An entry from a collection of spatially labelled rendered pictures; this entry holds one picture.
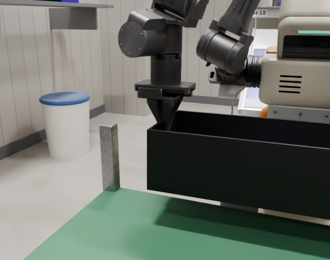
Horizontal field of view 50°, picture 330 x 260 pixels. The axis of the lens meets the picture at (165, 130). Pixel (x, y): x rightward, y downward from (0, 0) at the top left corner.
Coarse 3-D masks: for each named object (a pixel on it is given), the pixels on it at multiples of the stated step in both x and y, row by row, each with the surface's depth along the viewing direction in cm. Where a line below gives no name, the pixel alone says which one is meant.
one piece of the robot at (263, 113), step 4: (264, 108) 140; (260, 112) 140; (264, 112) 139; (260, 116) 140; (264, 116) 140; (220, 204) 136; (224, 204) 134; (228, 204) 133; (232, 204) 133; (236, 204) 132; (240, 208) 132; (244, 208) 132; (248, 208) 131; (252, 208) 131; (256, 208) 130; (256, 212) 130
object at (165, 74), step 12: (156, 60) 63; (168, 60) 62; (180, 60) 64; (156, 72) 63; (168, 72) 63; (180, 72) 65; (144, 84) 64; (156, 84) 64; (168, 84) 63; (180, 84) 65; (192, 84) 65
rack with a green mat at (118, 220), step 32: (128, 192) 77; (64, 224) 65; (96, 224) 65; (128, 224) 65; (160, 224) 65; (192, 224) 65; (224, 224) 65; (256, 224) 65; (288, 224) 65; (320, 224) 65; (32, 256) 57; (64, 256) 57; (96, 256) 57; (128, 256) 57; (160, 256) 57; (192, 256) 57; (224, 256) 57; (256, 256) 57; (288, 256) 57; (320, 256) 57
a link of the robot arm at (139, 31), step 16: (192, 0) 57; (128, 16) 56; (144, 16) 55; (160, 16) 57; (176, 16) 62; (192, 16) 58; (128, 32) 56; (144, 32) 55; (160, 32) 58; (128, 48) 57; (144, 48) 55; (160, 48) 59
